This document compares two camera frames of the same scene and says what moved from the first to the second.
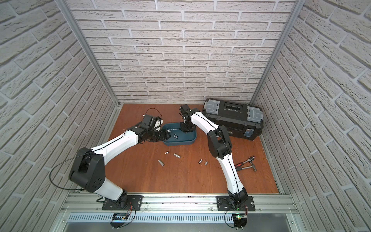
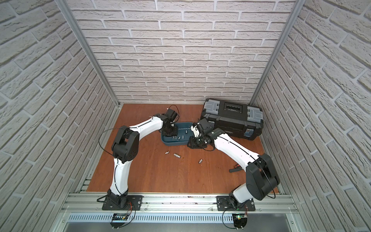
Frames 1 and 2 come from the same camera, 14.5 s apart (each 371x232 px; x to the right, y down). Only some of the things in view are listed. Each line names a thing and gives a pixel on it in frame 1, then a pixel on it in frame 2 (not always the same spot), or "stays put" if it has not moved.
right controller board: (240, 220) stays put
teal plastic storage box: (178, 137) stays put
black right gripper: (185, 129) to (192, 143)
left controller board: (118, 220) stays put
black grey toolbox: (244, 121) stays put
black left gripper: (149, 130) to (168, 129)
